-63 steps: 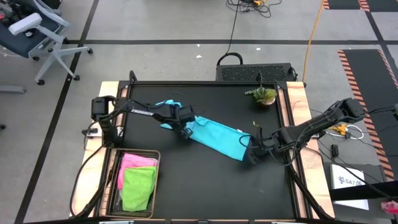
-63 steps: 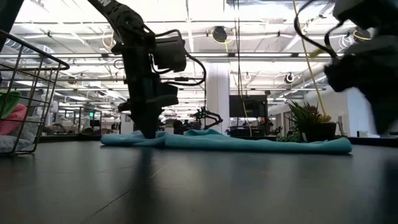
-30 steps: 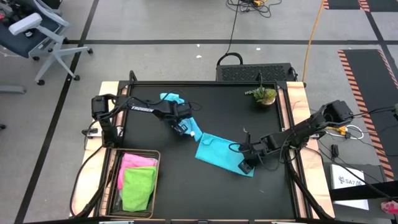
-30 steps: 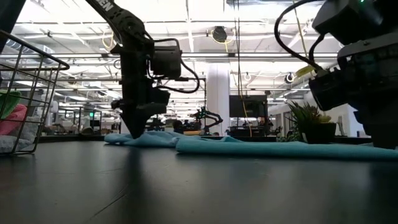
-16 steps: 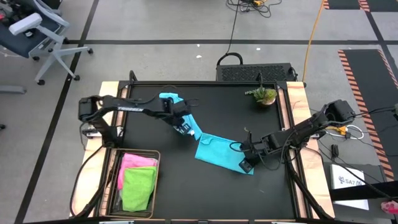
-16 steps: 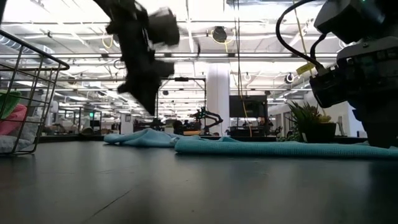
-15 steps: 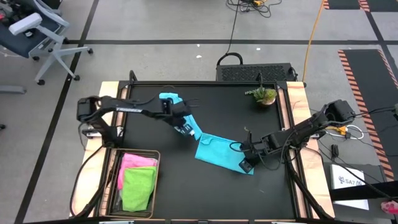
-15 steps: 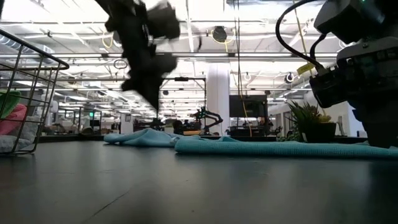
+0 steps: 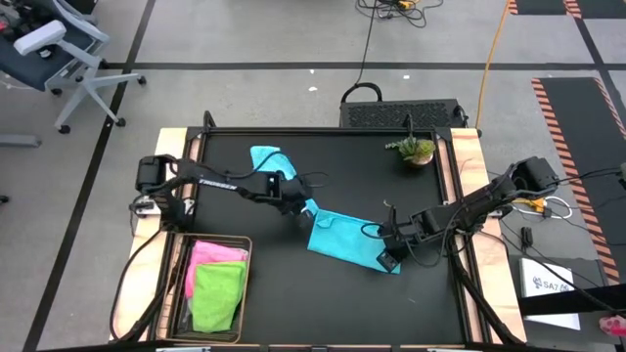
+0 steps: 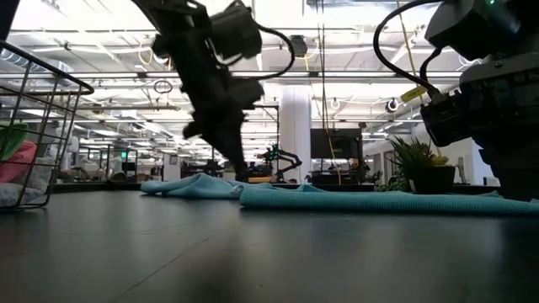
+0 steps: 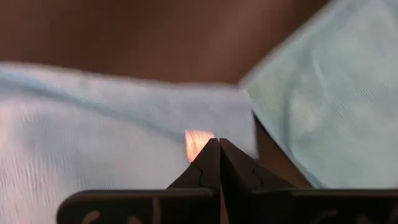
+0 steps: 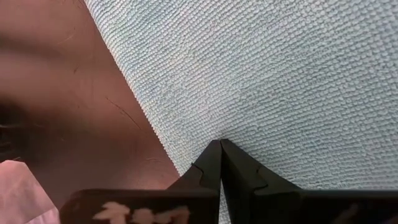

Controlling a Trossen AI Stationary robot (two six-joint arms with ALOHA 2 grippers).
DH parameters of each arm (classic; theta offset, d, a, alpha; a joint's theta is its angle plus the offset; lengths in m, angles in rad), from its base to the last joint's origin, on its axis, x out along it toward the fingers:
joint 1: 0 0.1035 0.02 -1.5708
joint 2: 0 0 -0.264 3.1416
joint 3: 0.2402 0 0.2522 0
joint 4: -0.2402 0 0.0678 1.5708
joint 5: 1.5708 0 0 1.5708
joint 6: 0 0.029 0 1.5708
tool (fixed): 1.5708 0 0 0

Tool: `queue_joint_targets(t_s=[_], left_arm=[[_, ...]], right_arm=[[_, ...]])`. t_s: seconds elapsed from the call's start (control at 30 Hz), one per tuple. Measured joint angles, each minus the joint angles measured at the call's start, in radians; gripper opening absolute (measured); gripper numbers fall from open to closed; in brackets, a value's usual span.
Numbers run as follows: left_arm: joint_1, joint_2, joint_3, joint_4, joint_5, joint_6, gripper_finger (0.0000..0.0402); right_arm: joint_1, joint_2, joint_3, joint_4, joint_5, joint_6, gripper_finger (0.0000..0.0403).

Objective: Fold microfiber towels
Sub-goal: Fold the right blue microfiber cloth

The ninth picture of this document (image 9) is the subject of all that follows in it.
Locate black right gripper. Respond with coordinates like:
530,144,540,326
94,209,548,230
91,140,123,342
375,214,423,273

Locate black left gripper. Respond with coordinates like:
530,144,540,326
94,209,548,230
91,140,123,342
279,174,320,231

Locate turquoise microfiber towel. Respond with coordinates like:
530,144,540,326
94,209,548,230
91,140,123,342
306,207,403,276

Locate blue microfiber towel white tag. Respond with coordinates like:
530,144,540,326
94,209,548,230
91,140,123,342
249,145,320,217

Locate pink microfiber towel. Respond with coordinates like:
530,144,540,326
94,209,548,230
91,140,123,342
183,240,249,299

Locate green microfiber towel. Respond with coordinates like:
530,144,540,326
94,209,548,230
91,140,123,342
190,260,248,334

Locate light wooden table side board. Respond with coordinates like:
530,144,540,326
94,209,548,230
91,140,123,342
110,127,197,342
449,127,528,343

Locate small potted succulent plant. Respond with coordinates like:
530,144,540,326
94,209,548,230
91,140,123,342
384,135,437,169

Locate black perforated computer case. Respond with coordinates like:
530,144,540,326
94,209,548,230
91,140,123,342
339,99,466,131

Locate white paper sign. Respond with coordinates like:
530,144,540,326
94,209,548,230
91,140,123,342
518,257,582,331

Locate large black orange-striped floor mat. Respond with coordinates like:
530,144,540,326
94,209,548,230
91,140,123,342
531,76,626,287

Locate pink speckled object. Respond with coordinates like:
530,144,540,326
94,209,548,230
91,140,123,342
599,315,626,337

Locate small black orange-striped floor mat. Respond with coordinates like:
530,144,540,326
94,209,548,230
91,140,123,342
507,0,584,17

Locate grey desk foot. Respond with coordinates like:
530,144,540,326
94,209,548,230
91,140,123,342
0,132,43,148

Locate white grey office chair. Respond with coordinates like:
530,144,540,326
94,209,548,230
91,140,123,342
0,0,148,134

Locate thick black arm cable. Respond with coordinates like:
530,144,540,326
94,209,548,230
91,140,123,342
108,225,172,343
447,234,527,346

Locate bronze wire basket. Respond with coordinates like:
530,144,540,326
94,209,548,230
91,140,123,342
156,233,253,345

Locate white cable loop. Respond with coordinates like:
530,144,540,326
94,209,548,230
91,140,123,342
513,195,574,221

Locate long black cable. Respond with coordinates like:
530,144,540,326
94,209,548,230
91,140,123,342
340,0,383,104

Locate yellow cable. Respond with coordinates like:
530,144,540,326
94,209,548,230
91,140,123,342
474,0,513,129

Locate tangled black floor cables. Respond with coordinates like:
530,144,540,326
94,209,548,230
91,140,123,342
356,0,444,28

